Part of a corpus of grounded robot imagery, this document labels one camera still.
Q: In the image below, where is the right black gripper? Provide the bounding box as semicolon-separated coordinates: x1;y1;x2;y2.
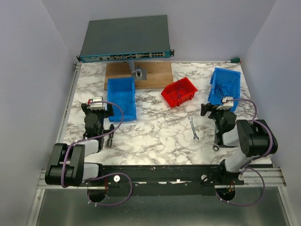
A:
201;103;230;133

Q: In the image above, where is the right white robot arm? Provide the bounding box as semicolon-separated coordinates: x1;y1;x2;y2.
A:
200;103;278;185

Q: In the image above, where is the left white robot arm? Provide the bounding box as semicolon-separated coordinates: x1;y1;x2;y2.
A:
45;103;115;187

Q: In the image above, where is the small silver combination wrench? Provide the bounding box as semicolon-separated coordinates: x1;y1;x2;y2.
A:
188;117;199;141

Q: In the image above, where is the red plastic bin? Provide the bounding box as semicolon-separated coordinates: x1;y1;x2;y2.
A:
161;77;198;108

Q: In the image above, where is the left blue plastic bin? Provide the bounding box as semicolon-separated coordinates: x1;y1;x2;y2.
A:
107;77;137;122

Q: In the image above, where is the blue plastic bin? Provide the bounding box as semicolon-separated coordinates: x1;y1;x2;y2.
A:
107;77;137;122
207;67;241;105

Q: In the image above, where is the right blue plastic bin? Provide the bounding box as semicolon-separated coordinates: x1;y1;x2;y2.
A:
207;67;241;105

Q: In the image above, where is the black T-shaped tool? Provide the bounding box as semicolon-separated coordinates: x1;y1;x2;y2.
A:
104;124;115;147

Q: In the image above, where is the silver ratchet wrench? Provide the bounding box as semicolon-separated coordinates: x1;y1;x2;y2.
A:
212;143;220;152

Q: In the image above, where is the wooden board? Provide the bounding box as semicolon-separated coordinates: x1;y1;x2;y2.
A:
104;61;174;90

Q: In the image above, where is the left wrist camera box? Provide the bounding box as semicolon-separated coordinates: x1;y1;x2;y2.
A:
87;97;105;111

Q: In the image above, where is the aluminium frame rail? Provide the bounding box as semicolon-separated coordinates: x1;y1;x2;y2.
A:
55;62;82;143

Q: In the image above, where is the grey metal stand bracket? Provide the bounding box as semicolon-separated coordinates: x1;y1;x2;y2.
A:
128;60;147;81

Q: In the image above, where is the green handled screwdriver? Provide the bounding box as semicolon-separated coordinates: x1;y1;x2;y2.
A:
226;57;241;64

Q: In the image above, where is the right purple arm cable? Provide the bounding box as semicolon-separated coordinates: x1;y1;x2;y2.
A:
215;98;275;207

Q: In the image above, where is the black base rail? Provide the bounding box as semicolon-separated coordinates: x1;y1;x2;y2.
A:
81;165;244;196

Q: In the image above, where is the grey network switch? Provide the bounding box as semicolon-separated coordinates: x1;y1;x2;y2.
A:
77;15;174;63

